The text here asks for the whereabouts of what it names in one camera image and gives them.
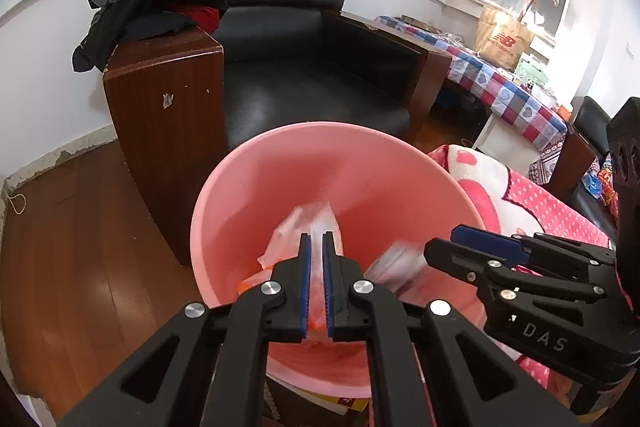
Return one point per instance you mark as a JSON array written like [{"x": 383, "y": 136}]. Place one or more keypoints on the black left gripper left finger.
[{"x": 206, "y": 366}]

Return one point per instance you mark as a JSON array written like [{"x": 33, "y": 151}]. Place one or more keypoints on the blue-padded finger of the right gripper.
[{"x": 519, "y": 249}]

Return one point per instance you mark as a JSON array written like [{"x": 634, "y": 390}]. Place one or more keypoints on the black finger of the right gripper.
[{"x": 468, "y": 265}]

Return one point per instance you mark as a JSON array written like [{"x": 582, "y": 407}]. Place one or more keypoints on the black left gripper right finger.
[{"x": 429, "y": 366}]

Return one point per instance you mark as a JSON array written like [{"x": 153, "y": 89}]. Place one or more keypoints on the pink plastic trash bin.
[{"x": 381, "y": 190}]

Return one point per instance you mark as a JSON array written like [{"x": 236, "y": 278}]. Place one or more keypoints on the pink heart blanket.
[{"x": 508, "y": 203}]

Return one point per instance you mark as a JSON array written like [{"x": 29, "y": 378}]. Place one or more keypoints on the yellow book under bin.
[{"x": 336, "y": 405}]

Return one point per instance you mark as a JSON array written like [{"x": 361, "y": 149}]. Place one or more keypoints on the checkered tablecloth table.
[{"x": 534, "y": 121}]

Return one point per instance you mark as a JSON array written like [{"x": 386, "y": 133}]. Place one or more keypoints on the brown paper shopping bag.
[{"x": 501, "y": 39}]

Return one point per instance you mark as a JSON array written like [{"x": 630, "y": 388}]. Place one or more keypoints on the black leather armchair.
[{"x": 180, "y": 103}]

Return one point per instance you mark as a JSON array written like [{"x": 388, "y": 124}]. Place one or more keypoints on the red garment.
[{"x": 205, "y": 17}]

